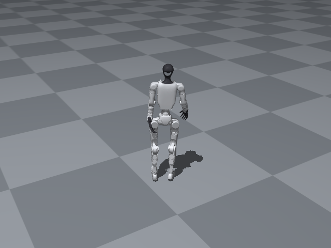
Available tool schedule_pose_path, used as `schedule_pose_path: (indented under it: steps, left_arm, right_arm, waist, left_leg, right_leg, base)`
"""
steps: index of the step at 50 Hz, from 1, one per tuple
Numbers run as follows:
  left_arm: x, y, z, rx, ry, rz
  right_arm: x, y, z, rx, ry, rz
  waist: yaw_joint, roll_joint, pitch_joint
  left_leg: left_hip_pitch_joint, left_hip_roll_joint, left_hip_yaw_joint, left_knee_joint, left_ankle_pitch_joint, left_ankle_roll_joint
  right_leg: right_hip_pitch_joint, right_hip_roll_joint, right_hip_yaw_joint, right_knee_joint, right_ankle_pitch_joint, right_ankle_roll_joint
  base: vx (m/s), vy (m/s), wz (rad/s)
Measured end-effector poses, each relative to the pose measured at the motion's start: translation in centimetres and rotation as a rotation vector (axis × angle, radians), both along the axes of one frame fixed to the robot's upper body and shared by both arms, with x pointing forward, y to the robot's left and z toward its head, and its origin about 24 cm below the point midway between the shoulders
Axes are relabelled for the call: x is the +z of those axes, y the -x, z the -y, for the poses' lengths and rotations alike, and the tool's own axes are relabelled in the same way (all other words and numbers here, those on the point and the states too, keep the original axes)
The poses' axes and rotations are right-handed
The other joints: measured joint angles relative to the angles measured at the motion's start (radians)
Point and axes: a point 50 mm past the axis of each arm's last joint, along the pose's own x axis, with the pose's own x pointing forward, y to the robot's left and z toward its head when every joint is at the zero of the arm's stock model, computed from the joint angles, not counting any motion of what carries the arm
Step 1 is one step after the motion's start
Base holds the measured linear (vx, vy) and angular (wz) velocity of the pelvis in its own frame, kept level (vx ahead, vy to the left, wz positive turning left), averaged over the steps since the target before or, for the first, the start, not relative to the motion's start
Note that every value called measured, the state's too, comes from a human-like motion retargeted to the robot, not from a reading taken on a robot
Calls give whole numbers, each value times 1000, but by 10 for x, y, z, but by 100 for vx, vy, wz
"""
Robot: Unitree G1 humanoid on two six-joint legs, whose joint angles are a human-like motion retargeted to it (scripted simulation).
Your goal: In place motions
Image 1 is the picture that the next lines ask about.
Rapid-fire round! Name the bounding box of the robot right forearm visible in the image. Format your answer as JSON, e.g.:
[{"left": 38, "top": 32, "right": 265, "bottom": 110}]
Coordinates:
[{"left": 182, "top": 99, "right": 188, "bottom": 113}]

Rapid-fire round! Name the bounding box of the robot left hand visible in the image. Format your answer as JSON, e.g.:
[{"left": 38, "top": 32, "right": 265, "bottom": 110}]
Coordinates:
[{"left": 147, "top": 117, "right": 157, "bottom": 133}]

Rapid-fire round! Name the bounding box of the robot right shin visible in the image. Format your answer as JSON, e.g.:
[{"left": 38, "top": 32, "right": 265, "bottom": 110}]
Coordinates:
[{"left": 169, "top": 146, "right": 176, "bottom": 174}]

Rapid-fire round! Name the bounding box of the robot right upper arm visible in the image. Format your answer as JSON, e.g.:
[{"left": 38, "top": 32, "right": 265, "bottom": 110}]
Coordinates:
[{"left": 176, "top": 83, "right": 186, "bottom": 105}]

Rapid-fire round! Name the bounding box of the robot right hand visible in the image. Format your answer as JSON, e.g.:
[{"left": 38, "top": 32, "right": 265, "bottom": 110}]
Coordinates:
[{"left": 180, "top": 110, "right": 188, "bottom": 120}]

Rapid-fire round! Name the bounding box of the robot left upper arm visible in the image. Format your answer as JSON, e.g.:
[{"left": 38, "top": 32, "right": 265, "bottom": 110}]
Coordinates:
[{"left": 149, "top": 82, "right": 158, "bottom": 105}]

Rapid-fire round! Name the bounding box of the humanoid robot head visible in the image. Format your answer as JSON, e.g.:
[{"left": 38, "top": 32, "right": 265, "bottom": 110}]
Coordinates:
[{"left": 162, "top": 64, "right": 174, "bottom": 84}]

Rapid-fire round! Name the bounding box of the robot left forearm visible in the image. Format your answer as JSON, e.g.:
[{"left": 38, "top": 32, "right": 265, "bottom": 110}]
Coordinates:
[{"left": 147, "top": 101, "right": 154, "bottom": 120}]

